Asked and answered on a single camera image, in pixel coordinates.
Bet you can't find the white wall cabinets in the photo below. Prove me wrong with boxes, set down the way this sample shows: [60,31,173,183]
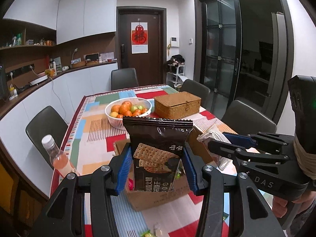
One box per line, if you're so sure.
[2,0,117,45]

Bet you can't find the beige orange-print snack packet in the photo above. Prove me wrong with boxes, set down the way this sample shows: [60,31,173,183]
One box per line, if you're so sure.
[197,124,232,171]

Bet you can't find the white kitchen counter cabinet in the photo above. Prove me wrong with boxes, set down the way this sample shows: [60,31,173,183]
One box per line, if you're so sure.
[0,62,118,198]

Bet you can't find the dark clothes pile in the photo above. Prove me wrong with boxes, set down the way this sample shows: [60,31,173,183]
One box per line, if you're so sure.
[167,54,185,67]

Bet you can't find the pink drink bottle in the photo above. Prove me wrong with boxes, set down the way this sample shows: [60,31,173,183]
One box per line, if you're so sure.
[41,134,79,178]

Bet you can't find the white flat cooker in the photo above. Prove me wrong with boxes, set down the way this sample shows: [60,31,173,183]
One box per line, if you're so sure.
[29,75,49,86]

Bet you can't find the black water dispenser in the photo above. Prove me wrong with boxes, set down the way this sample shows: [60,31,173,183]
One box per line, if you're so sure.
[0,62,9,100]

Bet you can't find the pile of mixed fruit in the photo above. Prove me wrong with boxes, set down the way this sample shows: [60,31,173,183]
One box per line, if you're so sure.
[110,101,149,118]

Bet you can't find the white shelf rack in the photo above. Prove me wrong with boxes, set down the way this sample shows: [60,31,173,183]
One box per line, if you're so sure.
[166,65,185,86]

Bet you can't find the dark cracker packet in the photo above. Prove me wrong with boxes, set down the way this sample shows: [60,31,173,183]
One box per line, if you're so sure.
[123,117,193,192]

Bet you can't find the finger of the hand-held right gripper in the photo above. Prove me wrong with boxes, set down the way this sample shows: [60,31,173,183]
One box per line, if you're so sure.
[223,132,295,154]
[207,138,290,165]

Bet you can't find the dark wooden door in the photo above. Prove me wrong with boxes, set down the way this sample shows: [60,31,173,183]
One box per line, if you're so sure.
[117,6,165,87]

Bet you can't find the grey dining chair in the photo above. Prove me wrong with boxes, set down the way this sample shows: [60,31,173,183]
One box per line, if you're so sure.
[111,68,139,90]
[221,100,277,140]
[179,79,211,109]
[25,106,69,171]

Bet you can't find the person's right hand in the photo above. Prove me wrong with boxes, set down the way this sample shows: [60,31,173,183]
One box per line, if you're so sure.
[272,180,316,218]

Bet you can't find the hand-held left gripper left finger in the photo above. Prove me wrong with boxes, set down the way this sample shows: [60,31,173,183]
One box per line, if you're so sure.
[30,143,134,237]

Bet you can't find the wicker storage box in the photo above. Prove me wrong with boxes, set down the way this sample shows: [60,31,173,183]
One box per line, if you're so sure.
[153,91,201,120]

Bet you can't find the brown cardboard box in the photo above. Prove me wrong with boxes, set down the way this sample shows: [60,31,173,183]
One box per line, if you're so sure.
[113,126,215,211]

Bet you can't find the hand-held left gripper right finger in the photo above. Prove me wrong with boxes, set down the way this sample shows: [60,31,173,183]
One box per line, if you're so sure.
[182,146,287,237]

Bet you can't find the white fruit basket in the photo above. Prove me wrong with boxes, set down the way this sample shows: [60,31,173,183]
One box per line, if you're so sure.
[105,98,152,130]

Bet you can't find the red white wall calendar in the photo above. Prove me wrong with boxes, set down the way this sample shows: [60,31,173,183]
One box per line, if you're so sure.
[131,22,148,54]

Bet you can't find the black sliding glass door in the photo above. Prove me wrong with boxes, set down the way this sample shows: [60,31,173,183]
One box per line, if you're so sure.
[195,0,295,129]

